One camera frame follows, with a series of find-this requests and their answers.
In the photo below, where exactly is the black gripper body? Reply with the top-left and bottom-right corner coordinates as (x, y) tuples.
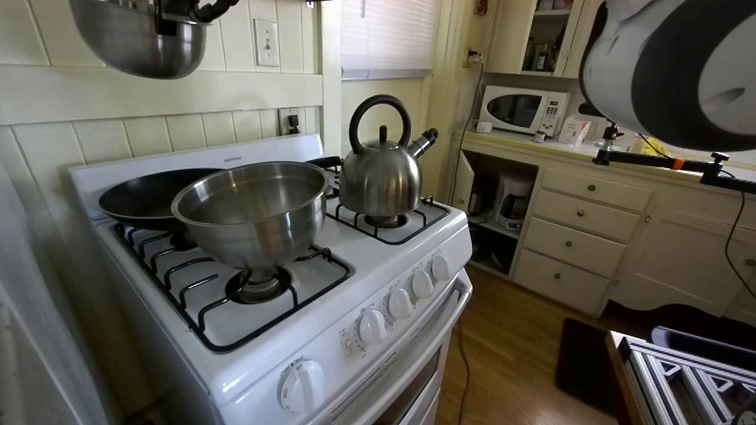
(162, 0), (239, 22)

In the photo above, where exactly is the small silver bowl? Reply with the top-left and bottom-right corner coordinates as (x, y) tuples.
(68, 0), (205, 77)

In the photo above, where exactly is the big silver bowl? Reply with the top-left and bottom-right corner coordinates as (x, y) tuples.
(171, 161), (330, 268)

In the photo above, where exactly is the black frying pan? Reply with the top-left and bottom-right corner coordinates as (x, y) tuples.
(100, 166), (213, 229)

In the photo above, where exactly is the white gas stove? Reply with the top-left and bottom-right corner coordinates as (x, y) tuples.
(68, 133), (472, 425)

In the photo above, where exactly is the white microwave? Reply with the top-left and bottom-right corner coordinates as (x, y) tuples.
(481, 84), (569, 137)

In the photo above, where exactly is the cream drawer cabinet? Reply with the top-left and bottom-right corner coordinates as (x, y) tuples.
(457, 131), (756, 322)

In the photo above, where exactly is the black floor mat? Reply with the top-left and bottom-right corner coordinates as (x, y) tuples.
(555, 318), (621, 418)

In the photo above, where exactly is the white wall switch plate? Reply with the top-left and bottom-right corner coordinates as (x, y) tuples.
(253, 18), (279, 68)

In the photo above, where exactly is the black wall outlet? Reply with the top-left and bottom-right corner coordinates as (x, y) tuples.
(282, 115), (300, 133)

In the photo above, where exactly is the steel kettle black handle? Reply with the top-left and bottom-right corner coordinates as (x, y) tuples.
(340, 93), (438, 221)

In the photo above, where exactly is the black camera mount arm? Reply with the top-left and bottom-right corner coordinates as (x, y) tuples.
(594, 149), (756, 194)

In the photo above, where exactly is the grey wire rack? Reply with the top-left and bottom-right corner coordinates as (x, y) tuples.
(608, 326), (756, 425)

